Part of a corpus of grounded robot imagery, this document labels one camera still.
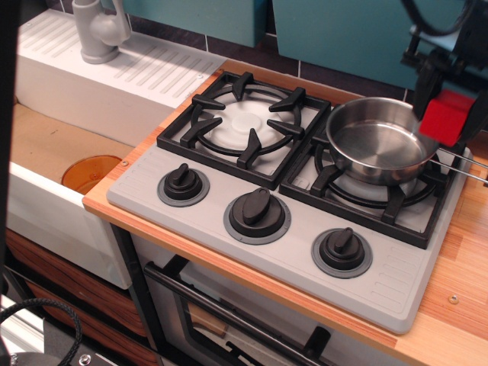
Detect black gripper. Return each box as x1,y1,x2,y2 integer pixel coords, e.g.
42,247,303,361
401,14,488,143

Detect red wooden cube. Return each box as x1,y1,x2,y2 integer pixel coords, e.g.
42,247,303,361
419,90,475,147

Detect stainless steel pan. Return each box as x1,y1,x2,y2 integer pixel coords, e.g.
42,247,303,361
326,97,488,187

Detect black right stove knob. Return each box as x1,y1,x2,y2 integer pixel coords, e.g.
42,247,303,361
311,227,373,279

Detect black stove knob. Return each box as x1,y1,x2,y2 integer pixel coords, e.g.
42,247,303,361
311,227,373,279
157,163,210,207
223,188,291,246

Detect grey toy stove top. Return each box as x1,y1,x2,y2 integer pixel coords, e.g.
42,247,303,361
107,124,471,334

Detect black middle stove knob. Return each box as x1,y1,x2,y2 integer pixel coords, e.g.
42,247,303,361
223,188,291,246

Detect black left stove knob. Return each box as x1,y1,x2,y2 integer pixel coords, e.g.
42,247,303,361
157,163,210,207

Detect black left burner grate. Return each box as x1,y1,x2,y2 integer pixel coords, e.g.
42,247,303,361
157,72,331,190

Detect grey toy faucet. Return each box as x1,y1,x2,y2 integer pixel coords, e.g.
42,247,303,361
72,0,131,64

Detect white toy sink unit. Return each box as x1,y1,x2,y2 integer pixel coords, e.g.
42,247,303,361
7,10,224,289

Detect wooden drawer fronts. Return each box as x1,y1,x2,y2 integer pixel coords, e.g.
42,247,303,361
4,229,161,365

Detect black braided cable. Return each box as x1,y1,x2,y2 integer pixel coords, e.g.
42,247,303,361
0,297,83,366
400,0,477,37

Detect oven door with black handle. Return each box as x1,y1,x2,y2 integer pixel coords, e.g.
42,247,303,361
143,254,407,366

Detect black braided cable lower left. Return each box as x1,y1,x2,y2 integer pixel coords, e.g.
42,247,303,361
0,297,83,366

